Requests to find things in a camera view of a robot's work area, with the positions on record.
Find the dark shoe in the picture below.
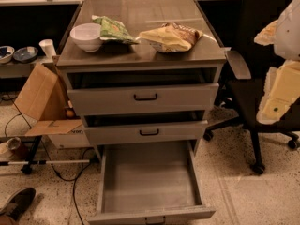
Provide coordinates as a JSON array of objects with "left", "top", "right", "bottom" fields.
[{"left": 0, "top": 187, "right": 36, "bottom": 225}]

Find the white blue bowl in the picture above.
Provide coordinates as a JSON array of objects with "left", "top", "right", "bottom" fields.
[{"left": 0, "top": 46, "right": 15, "bottom": 64}]

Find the grey middle drawer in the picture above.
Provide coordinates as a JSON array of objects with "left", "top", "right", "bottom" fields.
[{"left": 85, "top": 120, "right": 208, "bottom": 145}]

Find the blue patterned bowl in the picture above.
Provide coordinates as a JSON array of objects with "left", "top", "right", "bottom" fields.
[{"left": 13, "top": 46, "right": 38, "bottom": 63}]

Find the black tripod stand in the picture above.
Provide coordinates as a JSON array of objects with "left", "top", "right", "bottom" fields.
[{"left": 0, "top": 136, "right": 92, "bottom": 174}]

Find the brown jar on floor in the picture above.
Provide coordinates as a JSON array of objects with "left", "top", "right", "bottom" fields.
[{"left": 7, "top": 137, "right": 29, "bottom": 159}]

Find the black office chair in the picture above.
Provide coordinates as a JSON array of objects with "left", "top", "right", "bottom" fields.
[{"left": 203, "top": 0, "right": 300, "bottom": 174}]

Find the white ceramic bowl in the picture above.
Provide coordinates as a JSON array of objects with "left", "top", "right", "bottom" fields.
[{"left": 70, "top": 23, "right": 103, "bottom": 53}]

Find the yellow brown chip bag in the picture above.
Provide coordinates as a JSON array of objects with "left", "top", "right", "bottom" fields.
[{"left": 139, "top": 22, "right": 203, "bottom": 53}]

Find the black floor cable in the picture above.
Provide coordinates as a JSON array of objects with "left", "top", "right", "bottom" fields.
[{"left": 0, "top": 92, "right": 98, "bottom": 225}]

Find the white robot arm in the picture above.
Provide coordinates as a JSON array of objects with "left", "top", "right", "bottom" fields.
[{"left": 254, "top": 0, "right": 300, "bottom": 125}]

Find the open cardboard box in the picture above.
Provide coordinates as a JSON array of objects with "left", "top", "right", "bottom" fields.
[{"left": 14, "top": 63, "right": 90, "bottom": 149}]

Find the grey bottom drawer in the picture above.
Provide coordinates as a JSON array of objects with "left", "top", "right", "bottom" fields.
[{"left": 88, "top": 141, "right": 215, "bottom": 225}]

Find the grey drawer cabinet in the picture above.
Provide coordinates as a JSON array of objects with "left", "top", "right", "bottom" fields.
[{"left": 55, "top": 0, "right": 228, "bottom": 161}]

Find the grey drawer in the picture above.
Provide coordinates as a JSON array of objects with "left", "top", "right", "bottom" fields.
[
  {"left": 85, "top": 120, "right": 208, "bottom": 145},
  {"left": 88, "top": 141, "right": 215, "bottom": 225},
  {"left": 67, "top": 83, "right": 218, "bottom": 115}
]

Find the white paper cup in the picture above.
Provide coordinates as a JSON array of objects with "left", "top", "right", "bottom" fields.
[{"left": 39, "top": 39, "right": 56, "bottom": 58}]

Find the small orange ball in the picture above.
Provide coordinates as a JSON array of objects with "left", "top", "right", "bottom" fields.
[{"left": 66, "top": 109, "right": 75, "bottom": 119}]

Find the grey top drawer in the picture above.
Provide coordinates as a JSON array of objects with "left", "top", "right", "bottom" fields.
[{"left": 67, "top": 83, "right": 218, "bottom": 115}]

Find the green jalapeno chip bag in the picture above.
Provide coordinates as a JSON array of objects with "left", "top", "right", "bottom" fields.
[{"left": 92, "top": 15, "right": 138, "bottom": 45}]

